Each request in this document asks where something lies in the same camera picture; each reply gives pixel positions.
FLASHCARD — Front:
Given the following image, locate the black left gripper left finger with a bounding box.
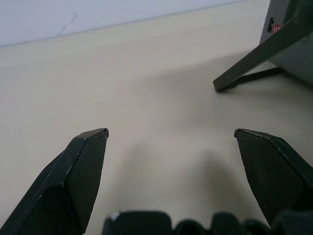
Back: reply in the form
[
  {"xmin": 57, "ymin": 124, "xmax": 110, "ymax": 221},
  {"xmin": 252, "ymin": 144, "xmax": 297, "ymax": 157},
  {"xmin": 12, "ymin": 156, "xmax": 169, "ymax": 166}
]
[{"xmin": 0, "ymin": 128, "xmax": 110, "ymax": 235}]

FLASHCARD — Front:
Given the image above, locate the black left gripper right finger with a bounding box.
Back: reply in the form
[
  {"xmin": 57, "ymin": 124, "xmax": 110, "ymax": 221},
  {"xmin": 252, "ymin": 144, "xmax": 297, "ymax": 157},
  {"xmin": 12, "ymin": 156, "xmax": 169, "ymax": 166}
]
[{"xmin": 234, "ymin": 128, "xmax": 313, "ymax": 230}]

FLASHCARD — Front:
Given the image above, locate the black board stand leg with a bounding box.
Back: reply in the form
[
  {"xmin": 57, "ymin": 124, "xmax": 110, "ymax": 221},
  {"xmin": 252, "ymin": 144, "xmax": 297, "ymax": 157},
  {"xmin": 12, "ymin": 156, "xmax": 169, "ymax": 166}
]
[{"xmin": 213, "ymin": 16, "xmax": 301, "ymax": 93}]

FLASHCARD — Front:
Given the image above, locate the grey board back panel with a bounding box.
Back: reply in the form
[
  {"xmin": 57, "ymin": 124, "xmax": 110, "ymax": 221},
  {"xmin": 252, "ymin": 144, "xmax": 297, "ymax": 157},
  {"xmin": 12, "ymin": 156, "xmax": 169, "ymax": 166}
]
[{"xmin": 259, "ymin": 0, "xmax": 313, "ymax": 86}]

